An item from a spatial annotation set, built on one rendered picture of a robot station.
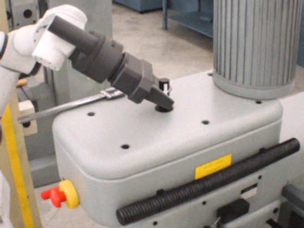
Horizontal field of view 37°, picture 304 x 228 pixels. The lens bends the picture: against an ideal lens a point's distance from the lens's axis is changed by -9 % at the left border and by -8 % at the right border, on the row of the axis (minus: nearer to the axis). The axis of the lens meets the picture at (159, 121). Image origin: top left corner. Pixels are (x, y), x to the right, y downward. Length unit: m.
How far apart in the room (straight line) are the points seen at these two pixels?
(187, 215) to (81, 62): 0.38
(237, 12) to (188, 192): 0.37
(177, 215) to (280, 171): 0.31
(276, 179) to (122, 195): 0.45
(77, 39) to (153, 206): 0.33
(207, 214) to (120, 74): 0.36
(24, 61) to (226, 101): 0.48
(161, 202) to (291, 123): 0.49
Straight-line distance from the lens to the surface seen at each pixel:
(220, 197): 1.04
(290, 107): 1.32
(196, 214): 1.02
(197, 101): 1.02
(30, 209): 3.19
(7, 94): 1.21
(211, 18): 7.27
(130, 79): 0.91
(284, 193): 1.22
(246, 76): 1.02
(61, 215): 3.70
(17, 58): 1.13
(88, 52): 0.88
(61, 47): 0.90
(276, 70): 1.03
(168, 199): 0.88
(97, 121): 0.95
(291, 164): 1.19
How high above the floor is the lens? 2.34
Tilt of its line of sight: 29 degrees down
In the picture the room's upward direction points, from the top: 1 degrees counter-clockwise
